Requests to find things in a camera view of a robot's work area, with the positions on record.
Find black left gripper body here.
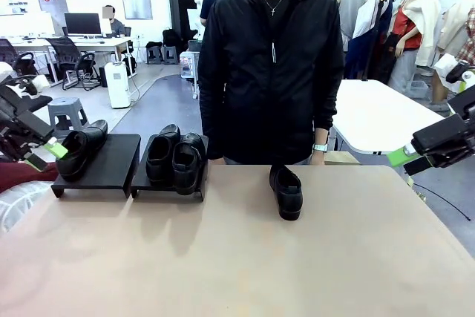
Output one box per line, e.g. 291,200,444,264
0,85,56,164

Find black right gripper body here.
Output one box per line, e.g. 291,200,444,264
410,86,475,169

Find black pointed leather shoe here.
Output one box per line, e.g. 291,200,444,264
55,119,109,183
145,123,182,187

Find black leather loafer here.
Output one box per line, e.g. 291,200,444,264
171,131,207,196
269,163,304,221

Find person's left forearm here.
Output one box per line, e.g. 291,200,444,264
311,82,345,146

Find person's right forearm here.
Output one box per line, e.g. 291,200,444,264
200,90,229,160

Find black shoe stand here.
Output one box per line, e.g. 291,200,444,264
50,133,142,199
130,134,210,202

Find dark red cloth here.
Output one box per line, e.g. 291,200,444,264
0,160,60,194

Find black office chair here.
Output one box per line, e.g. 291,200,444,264
46,37,101,91
14,71,53,114
13,51,38,77

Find grey plastic stool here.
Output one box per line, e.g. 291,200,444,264
47,97,93,140

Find white table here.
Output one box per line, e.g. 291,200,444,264
330,78,446,157

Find white plastic wrapped bundle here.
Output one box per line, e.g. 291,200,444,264
0,181,53,235

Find clear plastic bin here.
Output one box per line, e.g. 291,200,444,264
406,79,431,99

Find light wooden box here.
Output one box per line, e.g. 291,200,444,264
324,149,361,166

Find white air purifier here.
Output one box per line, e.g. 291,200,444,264
103,61,132,109

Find white office desk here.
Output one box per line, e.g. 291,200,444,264
0,34,134,84

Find mannequin in neon trousers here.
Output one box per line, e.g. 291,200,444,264
454,8,475,73

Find white desk partition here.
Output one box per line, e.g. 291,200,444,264
0,11,53,36

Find mannequin in beige jacket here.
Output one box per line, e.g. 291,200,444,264
432,0,475,106

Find black computer monitor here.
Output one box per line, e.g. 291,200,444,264
64,12,102,38

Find mannequin in red top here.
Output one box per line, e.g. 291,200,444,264
384,0,424,88

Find mannequin in cream jacket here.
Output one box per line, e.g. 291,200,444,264
402,0,442,69

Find grey notice board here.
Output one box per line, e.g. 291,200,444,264
36,0,70,36

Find seated person at desk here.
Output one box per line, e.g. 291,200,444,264
100,4,128,39

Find small grey stool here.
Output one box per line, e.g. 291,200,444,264
145,45,164,65
163,45,179,65

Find mannequin in white navy jacket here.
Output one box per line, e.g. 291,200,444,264
340,0,395,81

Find person in black jacket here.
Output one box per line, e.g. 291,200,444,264
198,0,345,165

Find white equipment cart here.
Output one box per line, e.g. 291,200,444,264
179,40,203,99

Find mannequin in grey tank top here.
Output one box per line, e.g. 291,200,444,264
335,0,370,80

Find black backpack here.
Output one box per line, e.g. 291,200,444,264
162,27,183,58

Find white mannequin bust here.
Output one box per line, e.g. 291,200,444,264
187,0,207,42

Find standing person in navy shirt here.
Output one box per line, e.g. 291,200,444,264
199,0,235,36

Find thin black cable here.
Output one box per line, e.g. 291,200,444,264
410,182,474,222

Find silver cross necklace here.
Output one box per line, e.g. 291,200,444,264
259,0,290,17

